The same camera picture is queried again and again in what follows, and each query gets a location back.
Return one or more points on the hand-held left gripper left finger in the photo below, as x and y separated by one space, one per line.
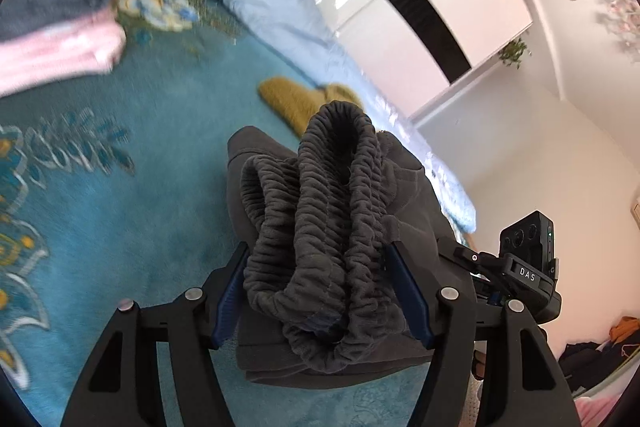
230 302

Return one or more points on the dark clothes pile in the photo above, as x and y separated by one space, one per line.
587 362

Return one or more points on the grey sweatpants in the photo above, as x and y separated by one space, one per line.
325 232

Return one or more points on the mustard knitted sweater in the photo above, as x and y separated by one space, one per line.
295 99

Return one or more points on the teal patterned blanket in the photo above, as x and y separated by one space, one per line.
125 207

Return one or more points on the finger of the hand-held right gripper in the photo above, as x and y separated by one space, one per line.
462 254

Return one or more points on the green hanging plant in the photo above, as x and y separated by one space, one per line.
514 52

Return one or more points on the pink flower wall decoration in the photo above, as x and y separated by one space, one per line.
617 12

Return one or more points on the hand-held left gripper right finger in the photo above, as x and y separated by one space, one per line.
410 297

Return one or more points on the folded grey cloth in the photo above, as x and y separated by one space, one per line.
55 4

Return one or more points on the folded pink blanket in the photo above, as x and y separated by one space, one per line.
60 49

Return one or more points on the orange cloth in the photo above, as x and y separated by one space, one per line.
625 329

